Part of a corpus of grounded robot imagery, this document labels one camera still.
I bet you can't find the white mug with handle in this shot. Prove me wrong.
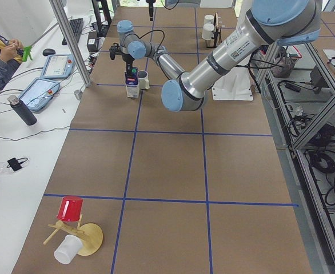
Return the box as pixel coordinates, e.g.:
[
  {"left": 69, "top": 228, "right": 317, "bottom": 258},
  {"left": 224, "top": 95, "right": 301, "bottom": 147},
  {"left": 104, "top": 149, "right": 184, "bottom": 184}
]
[{"left": 137, "top": 70, "right": 150, "bottom": 90}]

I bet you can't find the black wire mug rack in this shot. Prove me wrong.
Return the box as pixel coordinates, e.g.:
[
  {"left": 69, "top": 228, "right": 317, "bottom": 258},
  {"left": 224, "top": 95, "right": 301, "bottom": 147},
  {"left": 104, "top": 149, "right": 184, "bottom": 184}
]
[{"left": 204, "top": 12, "right": 222, "bottom": 49}]

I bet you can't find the blue teach pendant far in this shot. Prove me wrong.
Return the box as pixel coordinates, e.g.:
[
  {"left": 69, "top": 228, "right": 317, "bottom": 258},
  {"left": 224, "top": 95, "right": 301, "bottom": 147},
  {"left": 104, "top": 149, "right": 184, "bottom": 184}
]
[{"left": 41, "top": 54, "right": 74, "bottom": 79}]

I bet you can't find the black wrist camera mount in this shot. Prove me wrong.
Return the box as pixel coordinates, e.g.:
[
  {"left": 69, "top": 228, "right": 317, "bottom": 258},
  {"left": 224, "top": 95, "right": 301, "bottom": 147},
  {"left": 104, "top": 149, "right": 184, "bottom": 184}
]
[{"left": 109, "top": 43, "right": 123, "bottom": 60}]

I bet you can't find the white plastic cup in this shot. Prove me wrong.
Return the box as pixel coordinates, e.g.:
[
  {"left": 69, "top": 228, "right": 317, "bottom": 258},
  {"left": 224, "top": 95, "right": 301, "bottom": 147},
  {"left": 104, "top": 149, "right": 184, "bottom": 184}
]
[{"left": 54, "top": 235, "right": 83, "bottom": 264}]

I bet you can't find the blue Pascual milk carton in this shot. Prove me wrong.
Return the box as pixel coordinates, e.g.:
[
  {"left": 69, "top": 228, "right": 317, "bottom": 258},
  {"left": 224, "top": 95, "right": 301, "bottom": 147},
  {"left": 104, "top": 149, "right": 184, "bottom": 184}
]
[{"left": 125, "top": 67, "right": 139, "bottom": 98}]

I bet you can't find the small black adapter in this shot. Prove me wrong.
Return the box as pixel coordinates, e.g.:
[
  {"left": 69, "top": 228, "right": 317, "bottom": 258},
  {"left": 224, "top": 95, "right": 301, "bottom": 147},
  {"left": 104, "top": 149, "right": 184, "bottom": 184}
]
[{"left": 7, "top": 157, "right": 29, "bottom": 172}]

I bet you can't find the blue teach pendant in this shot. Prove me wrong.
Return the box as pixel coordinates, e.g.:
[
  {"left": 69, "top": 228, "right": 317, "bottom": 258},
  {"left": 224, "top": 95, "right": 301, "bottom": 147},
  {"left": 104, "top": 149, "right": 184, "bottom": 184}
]
[
  {"left": 41, "top": 54, "right": 74, "bottom": 79},
  {"left": 19, "top": 78, "right": 60, "bottom": 112}
]

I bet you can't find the white mug with lettering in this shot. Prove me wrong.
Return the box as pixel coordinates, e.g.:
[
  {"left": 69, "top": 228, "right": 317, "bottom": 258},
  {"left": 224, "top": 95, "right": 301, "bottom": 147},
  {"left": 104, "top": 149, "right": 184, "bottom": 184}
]
[{"left": 204, "top": 14, "right": 215, "bottom": 27}]

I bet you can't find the small metal cylinder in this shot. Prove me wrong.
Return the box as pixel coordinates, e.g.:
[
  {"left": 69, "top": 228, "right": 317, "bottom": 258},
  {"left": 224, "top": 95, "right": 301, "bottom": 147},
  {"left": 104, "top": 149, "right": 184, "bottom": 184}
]
[{"left": 74, "top": 90, "right": 82, "bottom": 100}]

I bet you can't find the black water bottle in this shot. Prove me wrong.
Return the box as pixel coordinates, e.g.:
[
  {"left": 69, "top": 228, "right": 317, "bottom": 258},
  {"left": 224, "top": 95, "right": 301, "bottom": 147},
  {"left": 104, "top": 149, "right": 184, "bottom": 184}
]
[{"left": 7, "top": 95, "right": 37, "bottom": 126}]

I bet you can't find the white upside-down mug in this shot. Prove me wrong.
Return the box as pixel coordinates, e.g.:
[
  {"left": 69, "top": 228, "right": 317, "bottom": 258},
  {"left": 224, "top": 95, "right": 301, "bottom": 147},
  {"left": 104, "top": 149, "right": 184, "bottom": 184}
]
[{"left": 201, "top": 23, "right": 215, "bottom": 41}]

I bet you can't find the aluminium frame post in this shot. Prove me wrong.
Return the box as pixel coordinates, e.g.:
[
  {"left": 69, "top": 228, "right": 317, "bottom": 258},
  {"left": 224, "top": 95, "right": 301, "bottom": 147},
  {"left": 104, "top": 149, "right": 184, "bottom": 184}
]
[{"left": 49, "top": 0, "right": 91, "bottom": 87}]

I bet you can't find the green plastic tool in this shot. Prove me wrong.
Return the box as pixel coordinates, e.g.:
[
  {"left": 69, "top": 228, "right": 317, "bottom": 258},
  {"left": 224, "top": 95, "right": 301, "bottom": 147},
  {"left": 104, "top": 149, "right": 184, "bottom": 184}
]
[{"left": 22, "top": 46, "right": 33, "bottom": 62}]

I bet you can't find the red cup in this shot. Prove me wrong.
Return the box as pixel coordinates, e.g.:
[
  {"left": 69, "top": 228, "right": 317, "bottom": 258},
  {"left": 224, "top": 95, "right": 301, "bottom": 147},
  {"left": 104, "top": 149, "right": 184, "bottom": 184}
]
[{"left": 57, "top": 196, "right": 83, "bottom": 222}]

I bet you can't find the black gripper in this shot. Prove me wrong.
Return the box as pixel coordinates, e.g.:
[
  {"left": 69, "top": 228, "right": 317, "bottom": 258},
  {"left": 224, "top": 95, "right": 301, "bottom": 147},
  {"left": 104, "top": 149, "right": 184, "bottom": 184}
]
[
  {"left": 122, "top": 53, "right": 134, "bottom": 75},
  {"left": 145, "top": 0, "right": 155, "bottom": 22}
]

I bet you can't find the blue teach pendant near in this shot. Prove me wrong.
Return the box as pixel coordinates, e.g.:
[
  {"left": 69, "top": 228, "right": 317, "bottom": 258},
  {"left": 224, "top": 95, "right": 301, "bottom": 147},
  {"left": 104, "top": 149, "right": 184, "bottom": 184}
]
[{"left": 19, "top": 78, "right": 60, "bottom": 112}]

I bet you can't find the black computer mouse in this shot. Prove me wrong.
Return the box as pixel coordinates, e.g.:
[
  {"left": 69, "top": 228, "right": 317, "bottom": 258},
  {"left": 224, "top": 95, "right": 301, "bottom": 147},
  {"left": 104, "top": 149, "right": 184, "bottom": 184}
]
[{"left": 42, "top": 49, "right": 55, "bottom": 57}]

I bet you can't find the wooden mug tree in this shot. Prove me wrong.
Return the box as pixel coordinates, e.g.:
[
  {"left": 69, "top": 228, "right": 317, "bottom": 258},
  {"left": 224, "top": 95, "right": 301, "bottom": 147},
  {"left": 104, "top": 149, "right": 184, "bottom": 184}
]
[{"left": 43, "top": 215, "right": 103, "bottom": 256}]

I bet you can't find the black keyboard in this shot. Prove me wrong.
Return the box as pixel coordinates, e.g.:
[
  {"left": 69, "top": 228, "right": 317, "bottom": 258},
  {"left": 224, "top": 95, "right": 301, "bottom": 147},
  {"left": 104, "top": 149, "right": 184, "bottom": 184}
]
[{"left": 69, "top": 18, "right": 84, "bottom": 43}]

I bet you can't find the black power brick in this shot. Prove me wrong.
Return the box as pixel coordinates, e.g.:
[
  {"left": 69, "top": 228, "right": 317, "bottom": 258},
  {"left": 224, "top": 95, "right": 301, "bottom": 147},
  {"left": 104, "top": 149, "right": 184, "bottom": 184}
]
[{"left": 87, "top": 30, "right": 99, "bottom": 53}]

